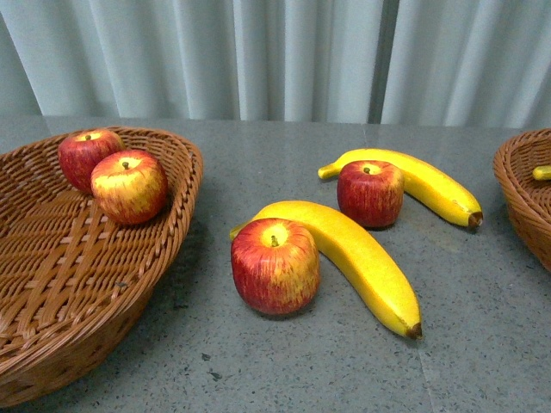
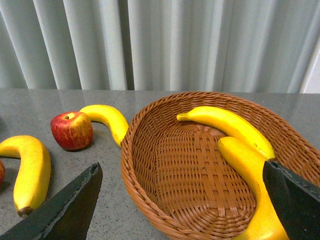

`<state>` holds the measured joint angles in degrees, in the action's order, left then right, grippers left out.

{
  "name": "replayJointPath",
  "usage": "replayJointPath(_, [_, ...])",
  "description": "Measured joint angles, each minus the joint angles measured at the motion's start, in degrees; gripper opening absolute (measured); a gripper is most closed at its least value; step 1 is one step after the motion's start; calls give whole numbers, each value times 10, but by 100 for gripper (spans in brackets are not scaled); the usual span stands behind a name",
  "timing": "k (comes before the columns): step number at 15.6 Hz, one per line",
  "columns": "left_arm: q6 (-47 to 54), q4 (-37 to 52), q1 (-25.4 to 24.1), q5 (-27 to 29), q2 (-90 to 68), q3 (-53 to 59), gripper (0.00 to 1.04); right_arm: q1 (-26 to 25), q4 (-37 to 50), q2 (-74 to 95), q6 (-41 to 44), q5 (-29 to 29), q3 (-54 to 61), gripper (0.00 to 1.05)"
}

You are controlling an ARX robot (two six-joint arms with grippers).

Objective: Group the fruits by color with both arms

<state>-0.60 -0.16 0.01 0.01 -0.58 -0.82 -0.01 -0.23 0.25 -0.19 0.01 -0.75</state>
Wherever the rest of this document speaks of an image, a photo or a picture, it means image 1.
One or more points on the red apple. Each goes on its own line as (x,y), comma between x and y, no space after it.
(79,154)
(371,192)

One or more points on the yellow banana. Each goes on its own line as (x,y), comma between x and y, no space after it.
(439,192)
(373,273)
(542,173)

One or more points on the brown wicker basket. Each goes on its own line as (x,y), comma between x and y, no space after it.
(527,199)
(73,283)

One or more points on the right brown wicker basket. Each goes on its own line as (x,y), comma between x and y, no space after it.
(527,199)

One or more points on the large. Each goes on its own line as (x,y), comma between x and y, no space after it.
(275,266)

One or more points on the white pleated curtain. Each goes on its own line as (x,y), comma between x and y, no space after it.
(430,63)

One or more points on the left brown wicker basket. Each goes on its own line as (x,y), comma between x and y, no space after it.
(73,283)

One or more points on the front red-yellow apple in basket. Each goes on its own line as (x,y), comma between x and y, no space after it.
(131,186)

